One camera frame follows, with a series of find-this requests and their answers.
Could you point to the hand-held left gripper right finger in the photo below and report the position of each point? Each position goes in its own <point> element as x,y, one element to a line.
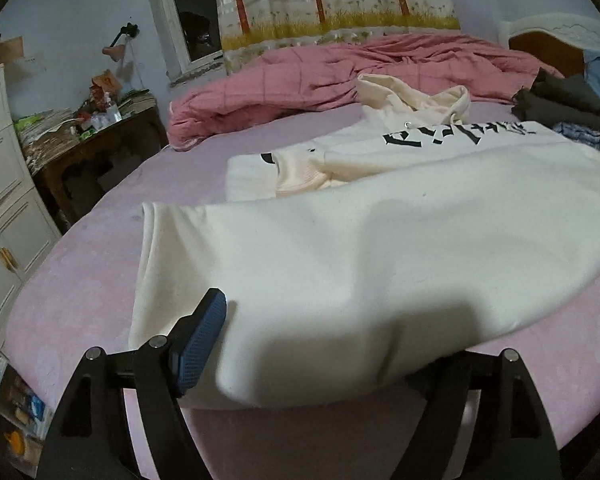
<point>450,375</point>

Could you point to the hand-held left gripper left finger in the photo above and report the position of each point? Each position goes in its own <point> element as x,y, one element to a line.
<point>200,345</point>

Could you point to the cream printed hoodie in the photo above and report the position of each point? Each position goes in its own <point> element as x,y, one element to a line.
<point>355,260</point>

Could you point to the dark grey clothes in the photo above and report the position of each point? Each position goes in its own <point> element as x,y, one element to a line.
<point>560,97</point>

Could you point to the colourful packets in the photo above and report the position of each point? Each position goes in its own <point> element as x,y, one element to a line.
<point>15,410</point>

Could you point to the dark wooden table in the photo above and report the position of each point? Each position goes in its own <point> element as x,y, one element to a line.
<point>105,150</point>

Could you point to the clear bottle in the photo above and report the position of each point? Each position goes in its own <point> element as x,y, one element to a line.
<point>113,112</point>

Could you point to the white panelled cabinet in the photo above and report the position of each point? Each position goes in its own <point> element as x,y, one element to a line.
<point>5,185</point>

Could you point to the stack of books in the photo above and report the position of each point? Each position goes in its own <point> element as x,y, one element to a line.
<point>137,100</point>

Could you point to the stack of papers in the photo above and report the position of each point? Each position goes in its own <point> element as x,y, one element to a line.
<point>45,132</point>

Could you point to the blue patterned cloth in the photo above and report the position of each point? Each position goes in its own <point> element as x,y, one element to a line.
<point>580,132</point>

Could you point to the orange snack bag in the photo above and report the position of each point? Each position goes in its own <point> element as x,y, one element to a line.
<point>104,85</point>

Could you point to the pink checked quilt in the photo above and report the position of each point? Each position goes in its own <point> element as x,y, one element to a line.
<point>305,80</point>

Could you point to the pink shade desk lamp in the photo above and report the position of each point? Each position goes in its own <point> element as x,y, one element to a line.
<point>112,52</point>

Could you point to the white framed window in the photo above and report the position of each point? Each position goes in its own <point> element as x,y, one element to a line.
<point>195,0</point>

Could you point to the brown cardboard piece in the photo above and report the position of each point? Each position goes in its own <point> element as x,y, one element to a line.
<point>7,50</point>

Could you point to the tree print curtain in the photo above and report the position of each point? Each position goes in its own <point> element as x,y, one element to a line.
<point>330,10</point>

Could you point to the white carved headboard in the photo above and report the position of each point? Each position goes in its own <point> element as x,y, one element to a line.
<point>555,27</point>

